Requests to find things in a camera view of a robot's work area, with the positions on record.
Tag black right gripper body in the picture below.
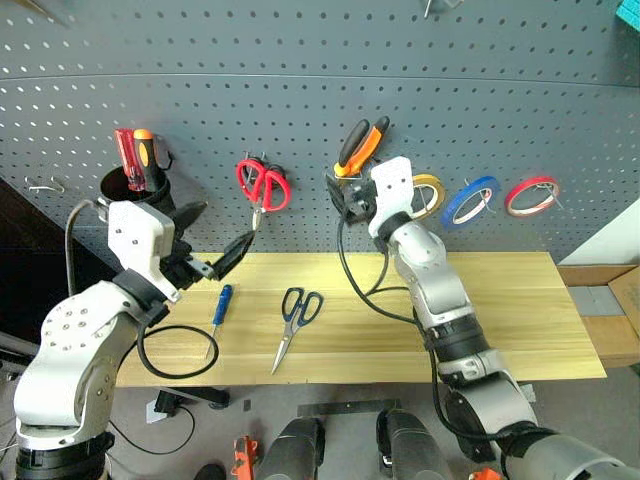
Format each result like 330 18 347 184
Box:
339 178 380 227

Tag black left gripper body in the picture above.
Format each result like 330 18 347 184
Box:
159 238 220 292

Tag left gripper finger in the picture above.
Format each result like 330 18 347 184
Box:
213 230 257 281
172 200 209 237

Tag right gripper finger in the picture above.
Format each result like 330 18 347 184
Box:
325 172 350 221

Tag orange and black pliers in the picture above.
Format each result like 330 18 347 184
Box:
333 115 392 179

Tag metal hook under yellow tape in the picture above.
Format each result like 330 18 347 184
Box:
415 183 437 211

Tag yellow tape roll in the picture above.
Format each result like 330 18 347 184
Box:
410 173 448 222

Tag blue tape roll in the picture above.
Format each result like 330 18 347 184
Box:
440 175 503 232

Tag metal hook under blue tape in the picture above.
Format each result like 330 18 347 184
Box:
463 178 497 217

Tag grey metal pegboard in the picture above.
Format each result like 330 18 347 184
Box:
0 0 640 266

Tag empty metal pegboard hook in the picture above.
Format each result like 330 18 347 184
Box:
24 175 67 195

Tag red tape roll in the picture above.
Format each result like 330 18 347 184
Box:
503 175 561 219

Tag metal hook under red tape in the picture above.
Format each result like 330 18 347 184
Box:
530 181 564 211

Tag black cup holder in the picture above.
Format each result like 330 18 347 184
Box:
99 146 175 217

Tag orange and black screwdriver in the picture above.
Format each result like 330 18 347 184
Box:
132 128 161 194

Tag metal scissors hook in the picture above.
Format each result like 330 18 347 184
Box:
243 151 287 177

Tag white floor socket box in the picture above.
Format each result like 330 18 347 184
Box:
145 398 182 426

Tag orange and black floor tool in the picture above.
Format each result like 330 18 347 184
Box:
230 434 262 480

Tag dark rounded robot shape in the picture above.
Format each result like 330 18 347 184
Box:
258 416 327 480
375 408 455 480

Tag brown cardboard box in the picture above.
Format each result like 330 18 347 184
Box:
556 263 640 370

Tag teal foam block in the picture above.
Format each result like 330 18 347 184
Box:
614 0 640 32

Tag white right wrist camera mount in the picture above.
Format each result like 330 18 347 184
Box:
368 155 416 239

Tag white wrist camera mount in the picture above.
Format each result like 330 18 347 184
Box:
107 200 183 304
368 155 416 239

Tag blue handled screwdriver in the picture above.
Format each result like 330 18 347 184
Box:
205 283 235 359

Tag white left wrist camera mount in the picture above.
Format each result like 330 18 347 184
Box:
107 200 183 304

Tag red handled scissors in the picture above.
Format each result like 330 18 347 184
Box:
235 158 292 232

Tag red transparent handled screwdriver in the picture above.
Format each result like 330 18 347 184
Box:
113 127 147 193

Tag blue handled scissors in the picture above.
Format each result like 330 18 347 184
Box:
270 286 325 376

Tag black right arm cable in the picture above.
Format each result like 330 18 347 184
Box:
336 217 504 442

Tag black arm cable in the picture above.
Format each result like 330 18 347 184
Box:
136 323 220 380
336 217 504 442

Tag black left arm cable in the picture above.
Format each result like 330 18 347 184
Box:
136 323 220 380

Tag grey left wrist cable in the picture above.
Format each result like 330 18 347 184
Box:
64 198 103 297

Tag black floor cable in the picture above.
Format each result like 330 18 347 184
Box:
106 403 197 457

